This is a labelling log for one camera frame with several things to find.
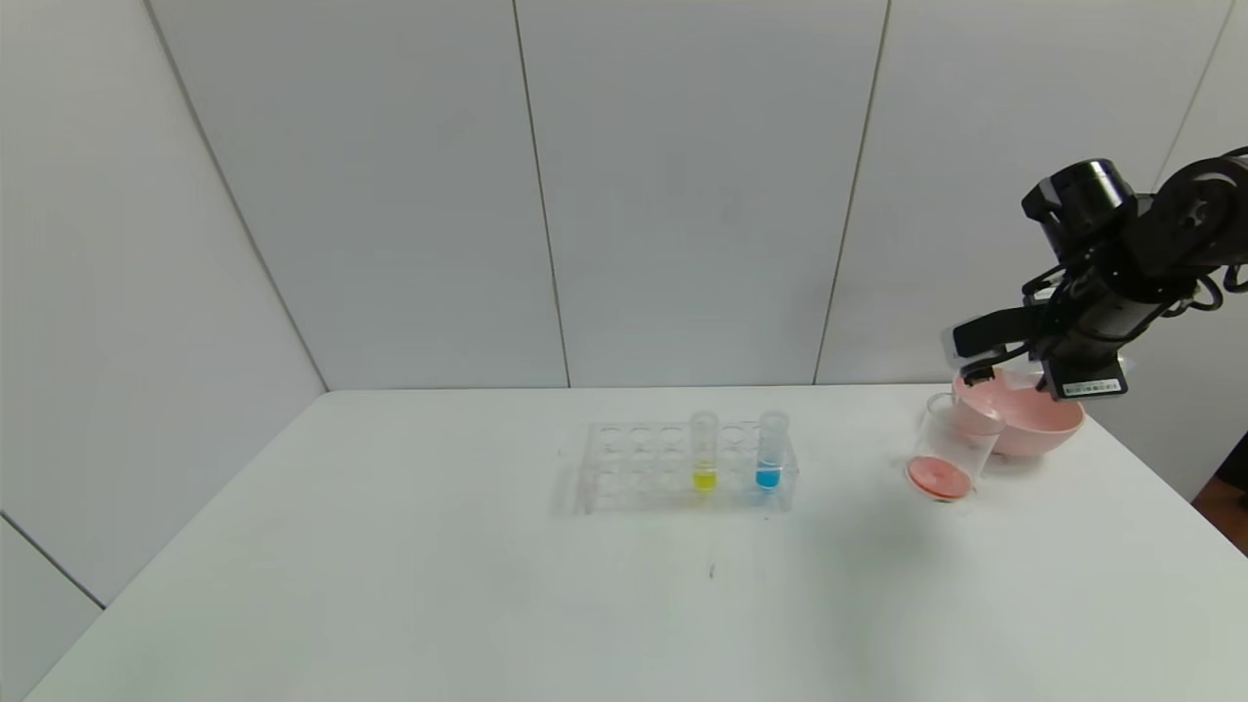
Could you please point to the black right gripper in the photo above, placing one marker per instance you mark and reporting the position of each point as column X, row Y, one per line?
column 1087, row 381

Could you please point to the test tube with red pigment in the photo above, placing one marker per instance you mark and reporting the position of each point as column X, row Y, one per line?
column 1024, row 378

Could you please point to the test tube with blue pigment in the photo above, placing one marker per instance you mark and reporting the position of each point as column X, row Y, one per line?
column 767, row 478

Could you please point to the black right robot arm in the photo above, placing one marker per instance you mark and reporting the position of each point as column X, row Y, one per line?
column 1170, row 224

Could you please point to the test tube with yellow pigment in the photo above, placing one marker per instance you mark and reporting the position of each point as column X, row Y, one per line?
column 704, row 479

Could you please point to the clear plastic test tube rack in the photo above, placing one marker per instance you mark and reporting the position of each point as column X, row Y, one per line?
column 643, row 487

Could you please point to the pink bowl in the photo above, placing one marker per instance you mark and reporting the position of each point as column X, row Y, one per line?
column 1033, row 424

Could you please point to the clear glass beaker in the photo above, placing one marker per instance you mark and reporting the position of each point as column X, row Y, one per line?
column 941, row 476

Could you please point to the dark object beyond table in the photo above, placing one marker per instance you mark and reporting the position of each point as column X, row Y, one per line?
column 1233, row 476

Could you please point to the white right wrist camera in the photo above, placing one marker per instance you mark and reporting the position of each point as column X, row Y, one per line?
column 994, row 331

